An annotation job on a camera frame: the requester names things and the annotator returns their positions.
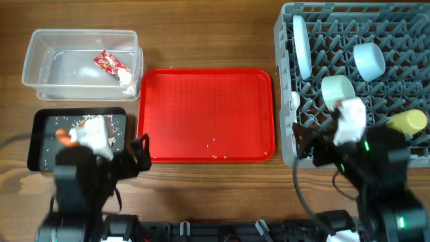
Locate rice and food leftovers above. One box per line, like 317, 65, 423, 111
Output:
57, 119, 114, 154

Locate white plastic spoon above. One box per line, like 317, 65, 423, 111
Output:
291, 91, 300, 123

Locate pale green bowl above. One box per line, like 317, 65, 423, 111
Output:
321, 75, 355, 111

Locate orange carrot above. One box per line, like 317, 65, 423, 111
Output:
55, 128, 80, 147

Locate white tissue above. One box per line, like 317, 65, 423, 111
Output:
117, 68, 132, 85

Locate yellow plastic cup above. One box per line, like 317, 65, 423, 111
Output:
386, 109, 428, 135

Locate light blue bowl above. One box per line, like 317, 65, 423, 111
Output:
353, 42, 386, 82

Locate light blue plate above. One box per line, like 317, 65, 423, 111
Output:
293, 15, 312, 80

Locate red snack wrapper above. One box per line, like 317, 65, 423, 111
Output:
93, 50, 131, 77

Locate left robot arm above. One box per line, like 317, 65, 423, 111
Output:
34, 134, 152, 242

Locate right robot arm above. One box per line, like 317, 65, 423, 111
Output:
292, 124, 429, 241

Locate grey dishwasher rack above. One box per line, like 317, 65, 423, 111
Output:
273, 2, 429, 165

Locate red plastic tray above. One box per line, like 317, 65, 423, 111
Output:
136, 68, 275, 163

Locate black plastic tray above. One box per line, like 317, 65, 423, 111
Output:
27, 107, 127, 171

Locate clear plastic bin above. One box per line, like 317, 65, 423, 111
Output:
21, 29, 144, 101

